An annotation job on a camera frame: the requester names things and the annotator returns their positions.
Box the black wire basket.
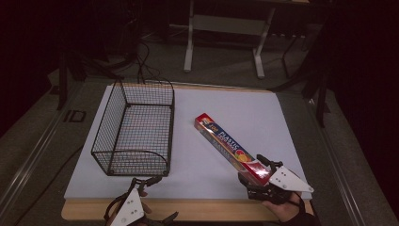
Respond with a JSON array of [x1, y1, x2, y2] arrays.
[[90, 78, 176, 177]]

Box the white table mat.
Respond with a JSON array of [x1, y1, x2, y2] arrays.
[[64, 84, 313, 201]]

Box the white metal desk frame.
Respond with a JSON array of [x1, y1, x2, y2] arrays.
[[183, 0, 278, 80]]

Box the black metal stand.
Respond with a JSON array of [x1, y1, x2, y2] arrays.
[[267, 18, 333, 128], [56, 46, 125, 111]]

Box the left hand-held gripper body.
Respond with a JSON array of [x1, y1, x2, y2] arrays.
[[104, 178, 164, 226]]

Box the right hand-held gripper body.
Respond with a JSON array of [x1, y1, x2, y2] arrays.
[[246, 166, 315, 206]]

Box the metal floor rail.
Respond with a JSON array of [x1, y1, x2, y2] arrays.
[[0, 84, 83, 208], [305, 97, 370, 226]]

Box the red blue plastic wrap box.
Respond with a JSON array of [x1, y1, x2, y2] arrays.
[[193, 112, 273, 186]]

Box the black cables on floor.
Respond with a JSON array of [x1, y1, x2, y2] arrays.
[[119, 18, 161, 84]]

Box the person's left hand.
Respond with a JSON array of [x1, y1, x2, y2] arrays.
[[139, 190, 152, 216]]

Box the person's right hand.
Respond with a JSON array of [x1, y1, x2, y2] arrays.
[[262, 191, 304, 225]]

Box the thin black floor cable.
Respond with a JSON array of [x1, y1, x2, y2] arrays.
[[12, 143, 85, 226]]

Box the black floor socket box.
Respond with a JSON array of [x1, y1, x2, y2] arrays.
[[63, 109, 87, 123]]

